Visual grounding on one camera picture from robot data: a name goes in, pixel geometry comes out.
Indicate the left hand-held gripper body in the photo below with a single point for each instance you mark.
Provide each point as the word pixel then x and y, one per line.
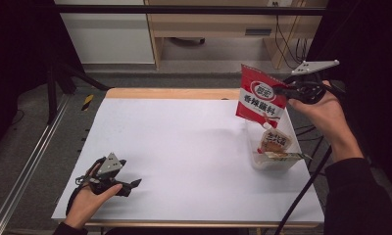
pixel 102 179

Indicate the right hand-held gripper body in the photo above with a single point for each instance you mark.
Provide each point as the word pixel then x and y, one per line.
pixel 306 89

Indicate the red seasoning packet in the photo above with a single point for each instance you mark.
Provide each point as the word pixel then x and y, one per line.
pixel 259 107

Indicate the beige sauce pouch with spout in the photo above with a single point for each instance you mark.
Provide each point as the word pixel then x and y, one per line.
pixel 275 142

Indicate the pale green packet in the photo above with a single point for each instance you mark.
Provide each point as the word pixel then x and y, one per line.
pixel 282 156

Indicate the translucent plastic container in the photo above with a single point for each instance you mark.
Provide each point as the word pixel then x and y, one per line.
pixel 259 163

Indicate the person's left hand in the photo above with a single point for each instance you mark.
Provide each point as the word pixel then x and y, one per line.
pixel 83 205

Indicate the person's right hand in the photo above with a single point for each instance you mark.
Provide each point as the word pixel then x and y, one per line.
pixel 328 117

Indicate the white table cover sheet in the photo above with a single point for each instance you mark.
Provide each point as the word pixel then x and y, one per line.
pixel 184 163

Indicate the yellow black tape strip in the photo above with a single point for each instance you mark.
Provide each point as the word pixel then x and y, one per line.
pixel 88 102

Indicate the black curtain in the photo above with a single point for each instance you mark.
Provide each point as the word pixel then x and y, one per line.
pixel 17 49
pixel 373 49

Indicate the light wooden desk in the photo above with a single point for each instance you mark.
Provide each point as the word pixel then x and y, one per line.
pixel 217 24

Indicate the black metal stand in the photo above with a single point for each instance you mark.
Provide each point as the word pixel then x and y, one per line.
pixel 63 78

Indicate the white cabinet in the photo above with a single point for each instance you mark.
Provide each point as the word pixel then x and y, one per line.
pixel 109 39

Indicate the aluminium floor rail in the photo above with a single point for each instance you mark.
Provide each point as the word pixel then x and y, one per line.
pixel 24 169

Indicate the black horizontal frame bar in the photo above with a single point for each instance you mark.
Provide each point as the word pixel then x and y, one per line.
pixel 184 9

